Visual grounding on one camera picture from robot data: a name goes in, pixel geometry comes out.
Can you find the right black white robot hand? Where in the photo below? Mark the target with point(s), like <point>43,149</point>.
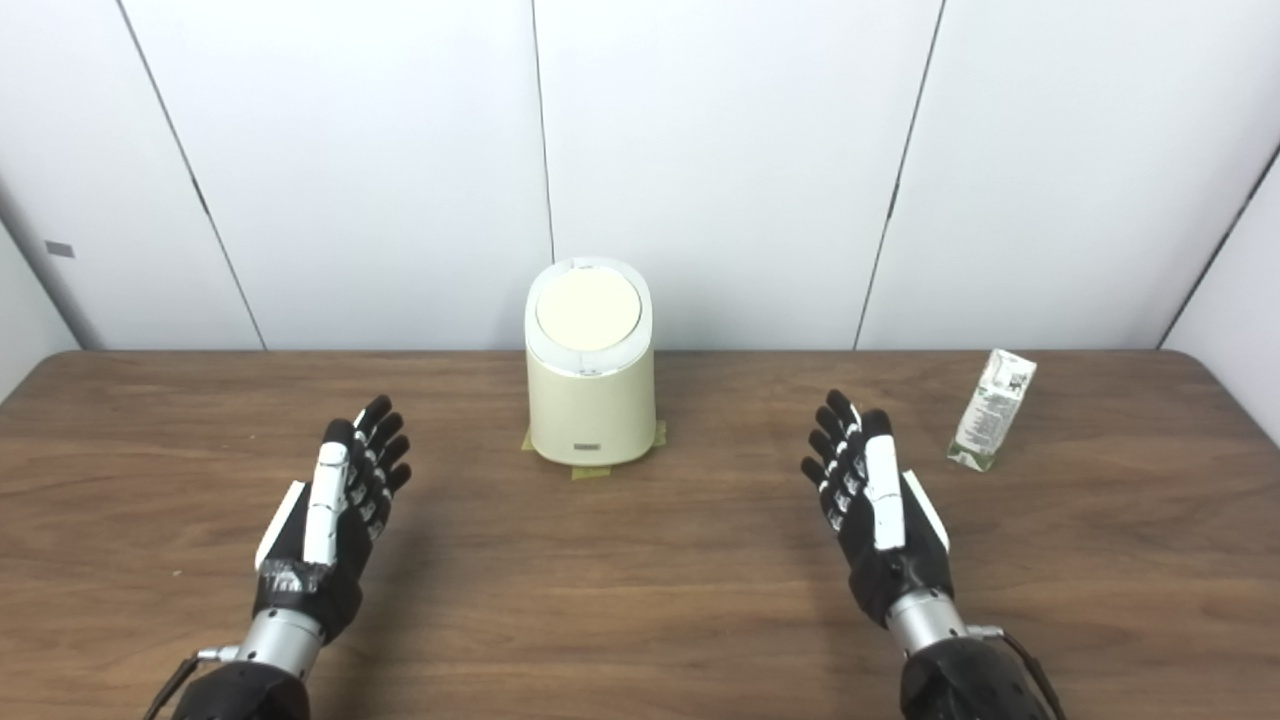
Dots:
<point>880,540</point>

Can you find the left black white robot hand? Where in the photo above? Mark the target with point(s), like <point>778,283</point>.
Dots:
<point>335,545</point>

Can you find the white green milk carton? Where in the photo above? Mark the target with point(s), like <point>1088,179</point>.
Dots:
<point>992,410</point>

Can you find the cream-colored bin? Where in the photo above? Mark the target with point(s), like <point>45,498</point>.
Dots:
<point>590,410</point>

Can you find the cream round bin lid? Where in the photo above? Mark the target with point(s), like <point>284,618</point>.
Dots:
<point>588,308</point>

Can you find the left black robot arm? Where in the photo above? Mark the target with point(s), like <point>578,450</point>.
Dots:
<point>265,665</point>

